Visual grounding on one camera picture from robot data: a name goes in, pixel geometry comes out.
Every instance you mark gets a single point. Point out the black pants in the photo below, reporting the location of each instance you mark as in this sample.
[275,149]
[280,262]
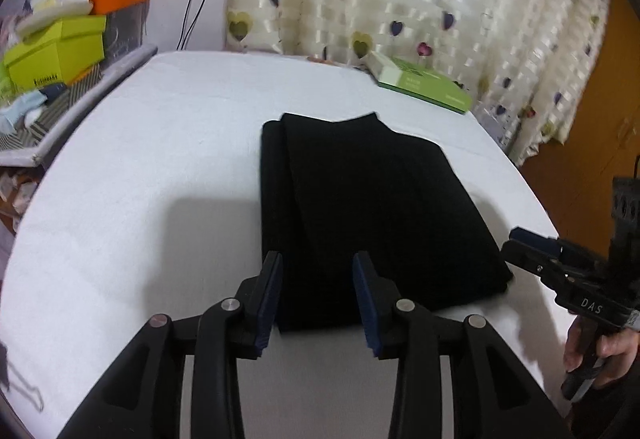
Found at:
[329,190]

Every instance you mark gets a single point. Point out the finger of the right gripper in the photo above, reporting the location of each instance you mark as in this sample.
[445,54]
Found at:
[532,238]
[533,256]

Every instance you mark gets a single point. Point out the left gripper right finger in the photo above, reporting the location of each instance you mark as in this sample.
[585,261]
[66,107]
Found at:
[455,379]

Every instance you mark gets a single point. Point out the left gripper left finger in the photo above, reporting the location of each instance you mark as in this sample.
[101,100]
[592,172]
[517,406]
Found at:
[140,394]

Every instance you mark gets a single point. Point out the heart patterned cream curtain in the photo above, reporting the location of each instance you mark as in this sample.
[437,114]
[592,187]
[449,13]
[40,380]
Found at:
[525,63]

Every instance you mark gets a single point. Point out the brown wooden cabinet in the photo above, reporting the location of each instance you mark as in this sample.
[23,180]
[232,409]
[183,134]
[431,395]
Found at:
[573,181]

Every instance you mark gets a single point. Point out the person's right hand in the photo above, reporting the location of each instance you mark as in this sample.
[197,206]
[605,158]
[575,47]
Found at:
[619,351]

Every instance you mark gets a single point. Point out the grey striped shelf board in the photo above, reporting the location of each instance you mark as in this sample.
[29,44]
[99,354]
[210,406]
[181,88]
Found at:
[44,153]

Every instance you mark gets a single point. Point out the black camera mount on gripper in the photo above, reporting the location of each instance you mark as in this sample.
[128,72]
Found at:
[625,213]

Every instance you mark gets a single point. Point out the green white box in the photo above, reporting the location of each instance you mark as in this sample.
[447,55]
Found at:
[418,82]

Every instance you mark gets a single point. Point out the lime green shoe box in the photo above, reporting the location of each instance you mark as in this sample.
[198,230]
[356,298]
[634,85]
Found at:
[57,54]

